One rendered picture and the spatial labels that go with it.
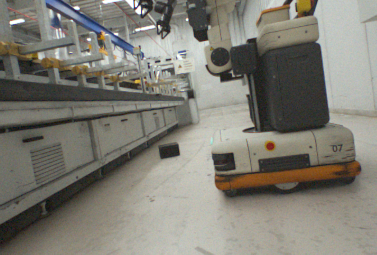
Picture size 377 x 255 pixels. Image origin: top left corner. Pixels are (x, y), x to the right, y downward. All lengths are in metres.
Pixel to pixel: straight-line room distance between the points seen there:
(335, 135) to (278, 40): 0.51
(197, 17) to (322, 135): 0.86
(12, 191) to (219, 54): 1.26
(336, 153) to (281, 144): 0.24
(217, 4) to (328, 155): 0.96
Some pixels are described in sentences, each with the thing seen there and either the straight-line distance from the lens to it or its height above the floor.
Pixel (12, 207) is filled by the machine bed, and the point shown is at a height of 0.15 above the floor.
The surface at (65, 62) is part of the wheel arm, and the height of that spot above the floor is 0.81.
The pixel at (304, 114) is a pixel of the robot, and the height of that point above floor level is 0.36.
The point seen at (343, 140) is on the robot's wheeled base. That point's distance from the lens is 1.26.
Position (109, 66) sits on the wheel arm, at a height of 0.81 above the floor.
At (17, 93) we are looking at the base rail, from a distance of 1.16.
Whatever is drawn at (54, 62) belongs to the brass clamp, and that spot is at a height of 0.81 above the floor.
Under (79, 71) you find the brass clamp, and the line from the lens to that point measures 1.60.
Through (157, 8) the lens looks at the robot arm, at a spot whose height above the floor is 1.18.
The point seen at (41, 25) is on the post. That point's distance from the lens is 1.48.
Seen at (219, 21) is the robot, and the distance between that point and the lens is 1.43.
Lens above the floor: 0.49
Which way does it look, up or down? 3 degrees down
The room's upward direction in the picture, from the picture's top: 9 degrees counter-clockwise
